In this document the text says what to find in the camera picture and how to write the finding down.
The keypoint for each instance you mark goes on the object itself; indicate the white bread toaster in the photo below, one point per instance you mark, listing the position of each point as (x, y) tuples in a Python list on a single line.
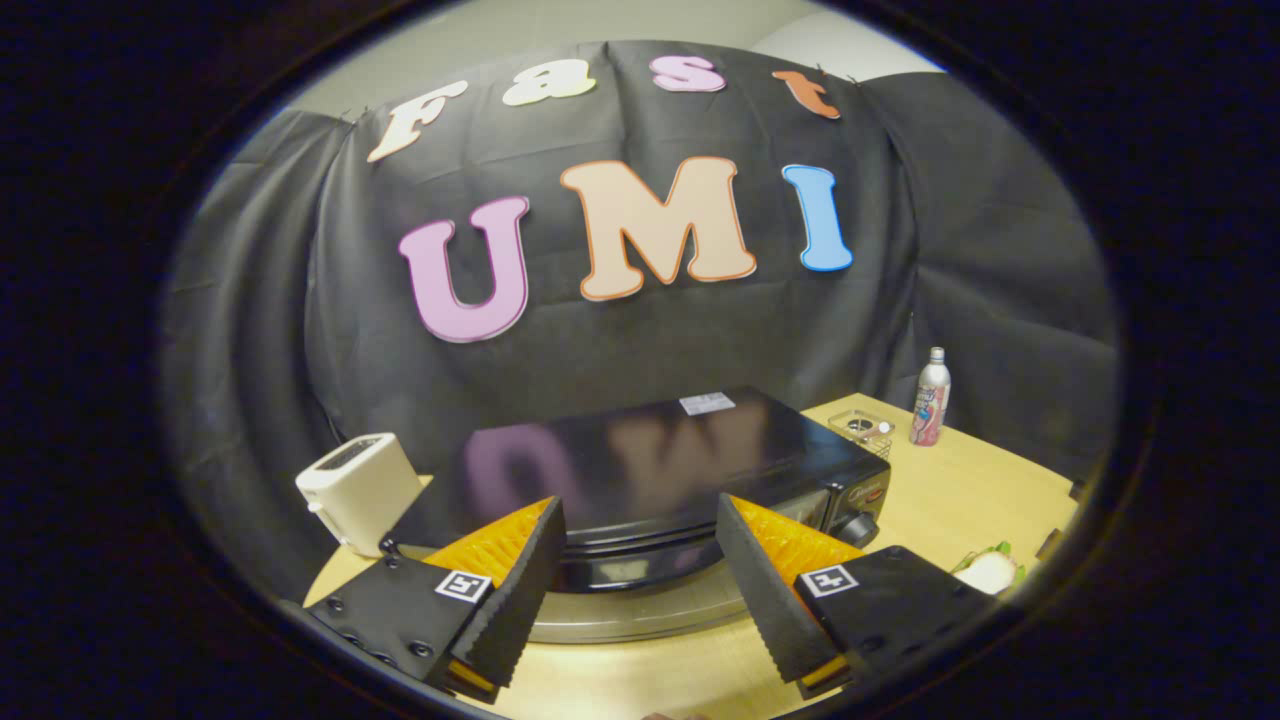
[(360, 490)]

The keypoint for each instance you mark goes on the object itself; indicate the small dark object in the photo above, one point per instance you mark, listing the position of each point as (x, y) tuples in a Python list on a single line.
[(1048, 543)]

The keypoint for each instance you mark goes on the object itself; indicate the silver and pink bottle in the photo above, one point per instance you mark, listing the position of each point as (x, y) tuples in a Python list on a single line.
[(930, 400)]

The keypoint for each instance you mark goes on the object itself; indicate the black toaster oven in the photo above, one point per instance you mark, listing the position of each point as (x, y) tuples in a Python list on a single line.
[(650, 470)]

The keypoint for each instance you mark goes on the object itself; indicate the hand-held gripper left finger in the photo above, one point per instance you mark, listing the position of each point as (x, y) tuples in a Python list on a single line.
[(520, 590)]

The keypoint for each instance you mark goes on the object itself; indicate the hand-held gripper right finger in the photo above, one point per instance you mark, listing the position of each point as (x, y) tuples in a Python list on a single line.
[(760, 590)]

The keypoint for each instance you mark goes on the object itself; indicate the black backdrop cloth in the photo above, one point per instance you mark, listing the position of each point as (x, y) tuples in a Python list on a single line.
[(600, 340)]

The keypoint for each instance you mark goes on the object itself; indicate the sandwich with lettuce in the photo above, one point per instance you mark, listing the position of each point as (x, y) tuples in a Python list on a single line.
[(988, 572)]

